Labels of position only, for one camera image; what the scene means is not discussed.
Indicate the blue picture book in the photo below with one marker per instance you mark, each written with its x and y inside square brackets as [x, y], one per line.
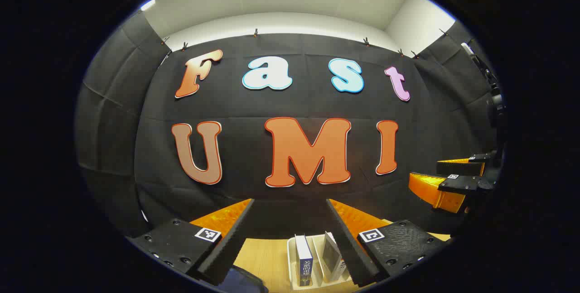
[303, 261]

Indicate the row of small black clips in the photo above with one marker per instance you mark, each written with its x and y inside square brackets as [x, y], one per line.
[256, 33]

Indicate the blue schoolbag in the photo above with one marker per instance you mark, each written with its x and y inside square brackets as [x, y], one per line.
[240, 279]

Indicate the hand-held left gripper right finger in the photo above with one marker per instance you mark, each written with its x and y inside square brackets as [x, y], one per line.
[346, 243]

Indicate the grey picture book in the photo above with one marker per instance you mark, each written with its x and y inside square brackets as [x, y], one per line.
[332, 256]

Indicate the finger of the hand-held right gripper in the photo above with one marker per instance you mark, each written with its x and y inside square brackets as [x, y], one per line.
[457, 168]
[466, 184]

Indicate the white bookshelf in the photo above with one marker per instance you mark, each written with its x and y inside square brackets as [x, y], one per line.
[317, 261]

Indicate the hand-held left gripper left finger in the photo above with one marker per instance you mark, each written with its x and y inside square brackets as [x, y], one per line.
[235, 234]

